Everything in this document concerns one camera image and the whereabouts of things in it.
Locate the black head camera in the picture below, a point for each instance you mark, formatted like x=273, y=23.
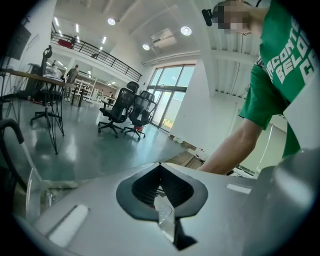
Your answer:
x=208, y=16

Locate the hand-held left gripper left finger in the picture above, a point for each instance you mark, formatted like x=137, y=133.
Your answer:
x=100, y=220

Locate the dark-framed glass door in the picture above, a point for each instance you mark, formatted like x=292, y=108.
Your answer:
x=170, y=95

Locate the black office chair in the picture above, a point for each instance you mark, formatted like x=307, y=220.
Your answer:
x=120, y=105
x=43, y=63
x=142, y=107

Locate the person's right forearm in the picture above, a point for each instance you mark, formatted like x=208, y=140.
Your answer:
x=232, y=150

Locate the black monitor on stand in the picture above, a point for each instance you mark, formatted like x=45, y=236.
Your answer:
x=18, y=42

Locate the person's head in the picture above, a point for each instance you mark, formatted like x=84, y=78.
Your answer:
x=240, y=15

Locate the round ceiling light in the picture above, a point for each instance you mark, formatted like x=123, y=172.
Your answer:
x=186, y=30
x=111, y=21
x=146, y=46

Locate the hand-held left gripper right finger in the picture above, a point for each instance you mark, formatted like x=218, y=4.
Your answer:
x=220, y=212

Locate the white shelf rack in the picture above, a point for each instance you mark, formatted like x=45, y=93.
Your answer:
x=85, y=88

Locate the white ceiling air conditioner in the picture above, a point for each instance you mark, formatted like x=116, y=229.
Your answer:
x=163, y=39

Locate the white plastic bag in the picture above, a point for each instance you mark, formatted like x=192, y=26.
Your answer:
x=178, y=139

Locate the brown wooden step platform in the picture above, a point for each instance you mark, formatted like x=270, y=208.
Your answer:
x=190, y=160

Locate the black balcony railing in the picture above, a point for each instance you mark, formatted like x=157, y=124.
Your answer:
x=100, y=53

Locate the green printed t-shirt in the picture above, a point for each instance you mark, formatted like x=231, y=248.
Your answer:
x=282, y=50

